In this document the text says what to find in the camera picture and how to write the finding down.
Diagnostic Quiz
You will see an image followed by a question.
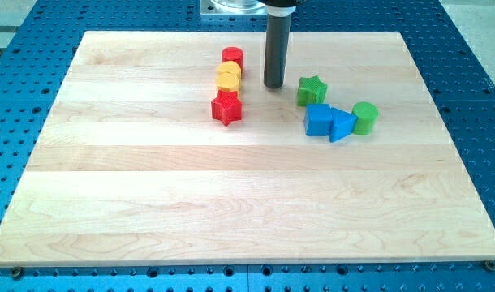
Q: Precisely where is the red star block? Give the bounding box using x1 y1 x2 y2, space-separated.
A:
211 90 243 127

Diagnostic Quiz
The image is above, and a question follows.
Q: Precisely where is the green star block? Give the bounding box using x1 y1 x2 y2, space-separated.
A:
297 75 328 106

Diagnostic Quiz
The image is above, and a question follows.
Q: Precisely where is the yellow hexagon block lower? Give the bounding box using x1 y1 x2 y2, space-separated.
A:
215 73 240 93

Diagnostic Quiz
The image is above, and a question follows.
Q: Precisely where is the blue cube block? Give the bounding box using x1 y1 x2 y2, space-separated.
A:
303 104 333 136

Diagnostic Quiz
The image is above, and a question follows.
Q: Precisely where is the yellow rounded block upper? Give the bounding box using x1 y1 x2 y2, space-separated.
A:
217 61 242 80

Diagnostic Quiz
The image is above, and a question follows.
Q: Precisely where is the red cylinder block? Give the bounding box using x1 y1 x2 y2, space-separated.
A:
221 46 243 71

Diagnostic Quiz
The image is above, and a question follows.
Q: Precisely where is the blue triangle block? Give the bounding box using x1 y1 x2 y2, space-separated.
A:
329 107 357 143

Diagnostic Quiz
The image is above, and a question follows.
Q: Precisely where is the light wooden board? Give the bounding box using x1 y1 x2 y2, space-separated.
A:
0 31 495 267

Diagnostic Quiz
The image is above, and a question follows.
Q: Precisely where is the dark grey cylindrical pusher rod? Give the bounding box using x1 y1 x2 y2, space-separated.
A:
264 15 291 89

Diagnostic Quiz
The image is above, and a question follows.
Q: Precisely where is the green cylinder block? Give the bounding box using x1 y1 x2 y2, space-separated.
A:
352 101 379 135

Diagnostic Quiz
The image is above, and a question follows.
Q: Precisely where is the left board clamp screw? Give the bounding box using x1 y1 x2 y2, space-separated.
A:
9 267 24 281

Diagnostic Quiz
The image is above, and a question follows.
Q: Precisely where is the board clamp screw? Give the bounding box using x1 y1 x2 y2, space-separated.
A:
483 260 495 273
9 267 24 281

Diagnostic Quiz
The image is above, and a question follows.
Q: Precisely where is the right board clamp screw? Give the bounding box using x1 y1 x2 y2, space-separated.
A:
483 260 495 273

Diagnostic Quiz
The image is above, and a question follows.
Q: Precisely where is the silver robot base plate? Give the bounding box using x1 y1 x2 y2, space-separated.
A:
198 0 266 17

